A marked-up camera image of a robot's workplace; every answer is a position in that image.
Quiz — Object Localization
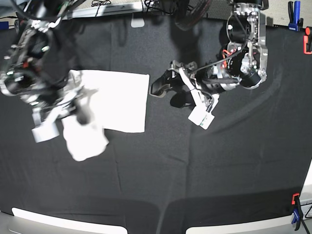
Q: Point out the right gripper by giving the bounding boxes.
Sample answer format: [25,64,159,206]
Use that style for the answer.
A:
[32,70,97,143]

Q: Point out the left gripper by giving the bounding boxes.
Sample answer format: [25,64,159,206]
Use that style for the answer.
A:
[150,60,219,129]

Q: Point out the white printed t-shirt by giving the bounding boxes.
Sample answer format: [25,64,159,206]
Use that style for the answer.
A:
[62,70,150,161]

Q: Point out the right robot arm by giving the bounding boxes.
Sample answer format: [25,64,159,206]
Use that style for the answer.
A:
[0,0,90,143]

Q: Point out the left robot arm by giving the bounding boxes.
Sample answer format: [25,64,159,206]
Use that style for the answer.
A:
[149,0,269,130]

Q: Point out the black table cloth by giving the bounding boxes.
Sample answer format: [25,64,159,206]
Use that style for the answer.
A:
[0,27,312,234]

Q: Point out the blue clamp top right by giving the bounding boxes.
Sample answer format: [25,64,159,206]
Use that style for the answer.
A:
[288,0,303,32]

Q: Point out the red clamp top right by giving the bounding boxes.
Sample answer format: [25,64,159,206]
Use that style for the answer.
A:
[303,27,312,55]

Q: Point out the red blue clamp bottom right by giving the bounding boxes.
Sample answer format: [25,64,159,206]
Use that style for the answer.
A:
[292,193,303,231]

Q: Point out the black red cable bundle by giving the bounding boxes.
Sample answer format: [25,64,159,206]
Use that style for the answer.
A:
[174,0,212,30]

